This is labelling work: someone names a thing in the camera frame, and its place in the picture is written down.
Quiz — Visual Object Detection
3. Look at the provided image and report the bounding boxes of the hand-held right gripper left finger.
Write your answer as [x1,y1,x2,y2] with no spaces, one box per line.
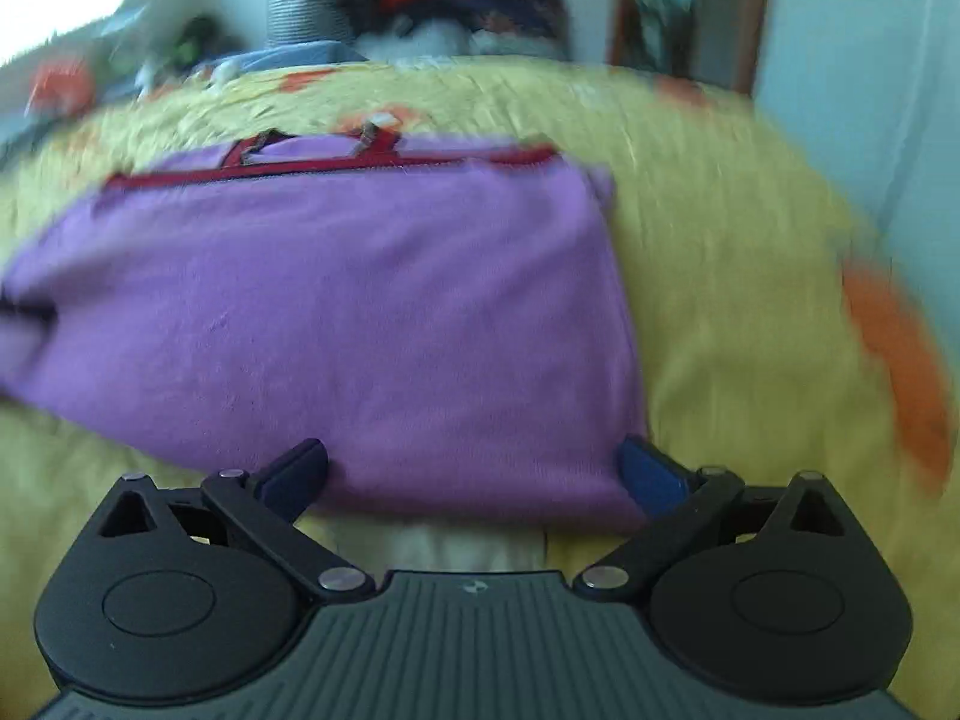
[94,437,376,605]

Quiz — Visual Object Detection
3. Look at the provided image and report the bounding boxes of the purple garment with red trim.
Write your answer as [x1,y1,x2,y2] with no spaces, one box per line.
[0,124,653,533]

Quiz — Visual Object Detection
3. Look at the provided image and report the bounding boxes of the orange blurry object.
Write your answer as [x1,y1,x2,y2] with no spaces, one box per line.
[26,60,95,113]

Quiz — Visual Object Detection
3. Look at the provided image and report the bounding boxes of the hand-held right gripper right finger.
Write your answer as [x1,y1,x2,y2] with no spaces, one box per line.
[571,435,852,605]

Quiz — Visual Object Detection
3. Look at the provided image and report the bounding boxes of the wooden framed mirror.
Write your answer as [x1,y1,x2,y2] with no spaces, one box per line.
[606,0,773,97]

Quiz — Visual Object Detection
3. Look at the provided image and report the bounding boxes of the blue bed sheet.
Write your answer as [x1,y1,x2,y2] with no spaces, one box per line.
[199,41,365,80]

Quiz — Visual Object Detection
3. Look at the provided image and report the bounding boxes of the grey ribbed cloth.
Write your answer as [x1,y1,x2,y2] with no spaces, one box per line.
[266,0,353,46]

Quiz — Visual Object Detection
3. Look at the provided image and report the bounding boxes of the yellow printed blanket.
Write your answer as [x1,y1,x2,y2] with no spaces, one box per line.
[0,60,960,720]

